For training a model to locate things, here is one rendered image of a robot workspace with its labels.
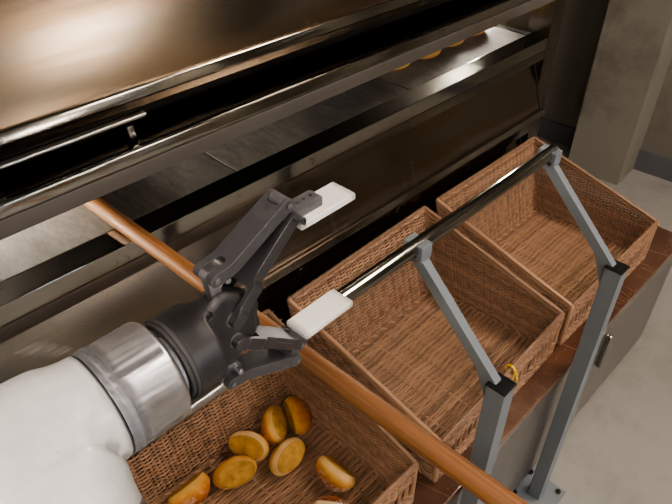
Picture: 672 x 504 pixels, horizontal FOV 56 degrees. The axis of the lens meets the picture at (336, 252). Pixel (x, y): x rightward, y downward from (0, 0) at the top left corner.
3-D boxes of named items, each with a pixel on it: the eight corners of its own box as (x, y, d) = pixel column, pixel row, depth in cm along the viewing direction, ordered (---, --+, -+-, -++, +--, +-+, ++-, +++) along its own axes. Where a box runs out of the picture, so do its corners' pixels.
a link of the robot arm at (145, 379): (85, 409, 53) (146, 370, 57) (146, 475, 48) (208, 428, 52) (56, 333, 48) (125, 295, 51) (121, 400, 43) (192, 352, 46)
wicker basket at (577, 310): (423, 270, 201) (431, 197, 184) (518, 200, 232) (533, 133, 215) (561, 349, 174) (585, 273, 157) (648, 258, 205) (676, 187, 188)
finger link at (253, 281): (212, 310, 56) (202, 306, 55) (278, 202, 56) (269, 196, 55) (241, 332, 54) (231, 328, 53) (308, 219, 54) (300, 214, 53)
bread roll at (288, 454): (312, 452, 145) (298, 451, 149) (298, 429, 144) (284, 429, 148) (285, 484, 139) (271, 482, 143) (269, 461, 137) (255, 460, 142)
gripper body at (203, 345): (128, 304, 51) (219, 252, 56) (148, 374, 56) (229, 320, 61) (183, 351, 47) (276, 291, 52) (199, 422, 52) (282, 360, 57)
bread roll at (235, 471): (262, 478, 140) (256, 471, 145) (253, 450, 139) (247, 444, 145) (219, 498, 136) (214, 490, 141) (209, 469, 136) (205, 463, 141)
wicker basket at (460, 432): (286, 374, 167) (281, 297, 150) (416, 274, 199) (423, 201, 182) (435, 488, 141) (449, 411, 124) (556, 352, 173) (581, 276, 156)
